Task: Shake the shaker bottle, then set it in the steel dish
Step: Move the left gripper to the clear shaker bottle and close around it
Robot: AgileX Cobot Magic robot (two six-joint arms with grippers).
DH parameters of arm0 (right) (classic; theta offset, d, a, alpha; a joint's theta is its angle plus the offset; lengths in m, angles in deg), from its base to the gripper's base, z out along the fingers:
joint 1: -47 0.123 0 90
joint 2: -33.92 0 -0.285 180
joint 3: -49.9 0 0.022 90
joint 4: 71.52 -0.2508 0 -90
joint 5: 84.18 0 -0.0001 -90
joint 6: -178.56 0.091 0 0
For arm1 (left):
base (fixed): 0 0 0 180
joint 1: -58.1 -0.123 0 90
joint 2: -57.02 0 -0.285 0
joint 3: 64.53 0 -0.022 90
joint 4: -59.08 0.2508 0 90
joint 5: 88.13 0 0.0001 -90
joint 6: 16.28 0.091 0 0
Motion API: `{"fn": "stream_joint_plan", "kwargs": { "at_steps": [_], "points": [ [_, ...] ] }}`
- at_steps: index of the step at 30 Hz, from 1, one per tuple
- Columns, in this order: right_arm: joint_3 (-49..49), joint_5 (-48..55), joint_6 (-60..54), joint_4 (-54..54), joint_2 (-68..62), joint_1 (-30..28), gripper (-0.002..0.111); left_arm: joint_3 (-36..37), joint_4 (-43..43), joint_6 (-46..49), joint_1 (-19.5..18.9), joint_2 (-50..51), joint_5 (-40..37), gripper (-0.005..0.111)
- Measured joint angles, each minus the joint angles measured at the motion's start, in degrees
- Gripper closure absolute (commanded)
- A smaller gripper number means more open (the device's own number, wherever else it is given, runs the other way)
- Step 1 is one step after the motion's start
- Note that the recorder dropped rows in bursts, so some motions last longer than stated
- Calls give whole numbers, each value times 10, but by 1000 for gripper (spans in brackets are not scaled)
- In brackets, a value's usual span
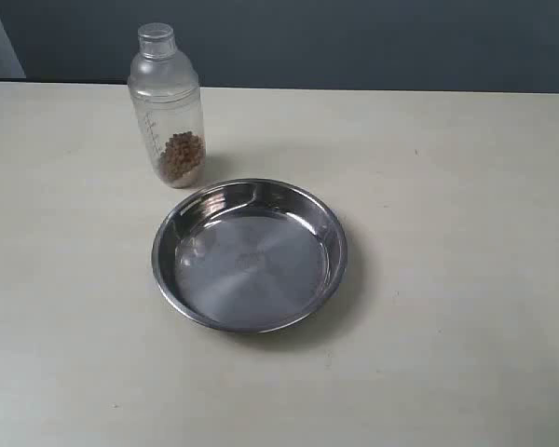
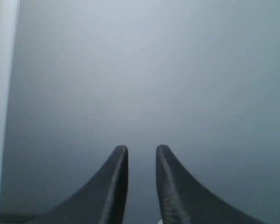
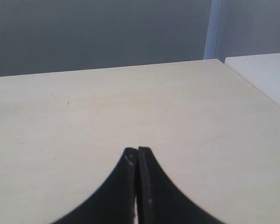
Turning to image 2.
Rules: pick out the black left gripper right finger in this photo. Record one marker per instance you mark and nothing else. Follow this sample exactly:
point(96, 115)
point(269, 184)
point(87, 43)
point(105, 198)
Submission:
point(184, 200)

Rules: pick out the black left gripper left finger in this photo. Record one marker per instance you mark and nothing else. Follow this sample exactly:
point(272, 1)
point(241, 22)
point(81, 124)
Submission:
point(102, 200)

